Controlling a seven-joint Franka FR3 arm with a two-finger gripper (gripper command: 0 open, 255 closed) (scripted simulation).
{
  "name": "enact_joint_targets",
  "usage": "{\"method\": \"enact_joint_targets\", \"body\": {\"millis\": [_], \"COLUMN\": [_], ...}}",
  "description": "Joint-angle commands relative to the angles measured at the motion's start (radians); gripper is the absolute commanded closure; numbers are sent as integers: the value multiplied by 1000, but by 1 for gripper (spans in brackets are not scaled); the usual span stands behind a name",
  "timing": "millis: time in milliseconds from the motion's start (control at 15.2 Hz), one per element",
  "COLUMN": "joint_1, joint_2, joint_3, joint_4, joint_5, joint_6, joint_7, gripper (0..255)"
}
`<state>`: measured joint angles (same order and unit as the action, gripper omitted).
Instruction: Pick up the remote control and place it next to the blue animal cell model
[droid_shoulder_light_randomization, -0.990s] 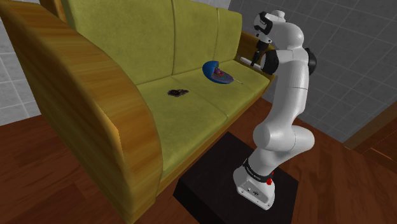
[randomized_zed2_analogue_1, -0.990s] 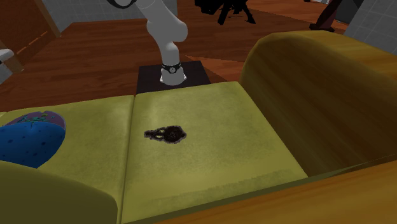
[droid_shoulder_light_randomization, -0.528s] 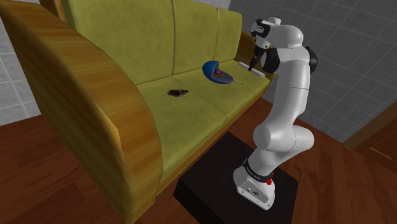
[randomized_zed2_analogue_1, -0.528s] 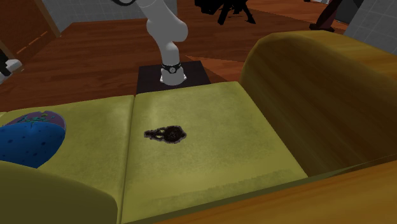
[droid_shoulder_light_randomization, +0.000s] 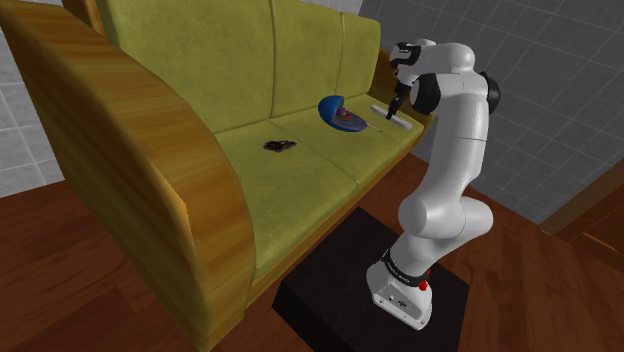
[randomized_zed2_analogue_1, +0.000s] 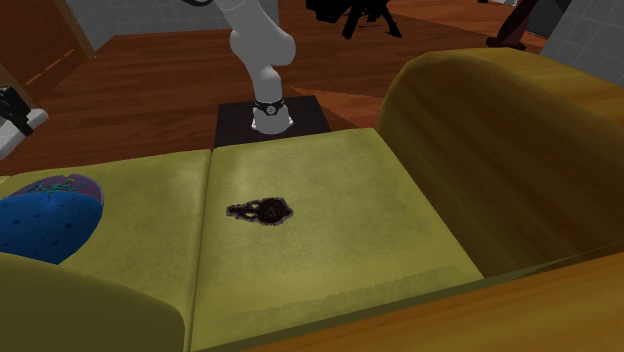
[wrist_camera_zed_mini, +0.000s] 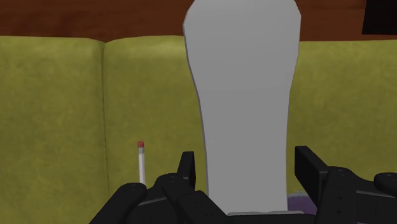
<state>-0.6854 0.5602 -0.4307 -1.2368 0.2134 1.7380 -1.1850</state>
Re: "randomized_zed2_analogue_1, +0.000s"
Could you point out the olive yellow sofa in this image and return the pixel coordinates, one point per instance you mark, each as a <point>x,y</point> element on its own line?
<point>341,219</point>

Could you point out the blue patterned cushion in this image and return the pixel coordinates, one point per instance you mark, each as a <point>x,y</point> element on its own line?
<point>44,224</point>

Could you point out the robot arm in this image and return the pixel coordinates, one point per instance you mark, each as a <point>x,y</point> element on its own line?
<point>265,58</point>

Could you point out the dark robot stand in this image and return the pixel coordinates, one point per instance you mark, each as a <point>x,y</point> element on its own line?
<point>234,128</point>

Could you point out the black tripod object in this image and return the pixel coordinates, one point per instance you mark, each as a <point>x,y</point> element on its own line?
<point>360,14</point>

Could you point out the dark red floor lamp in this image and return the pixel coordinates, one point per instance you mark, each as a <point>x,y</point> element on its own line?
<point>512,27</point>

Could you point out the black keyring with keys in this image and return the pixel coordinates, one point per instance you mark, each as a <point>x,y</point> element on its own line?
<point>269,211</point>

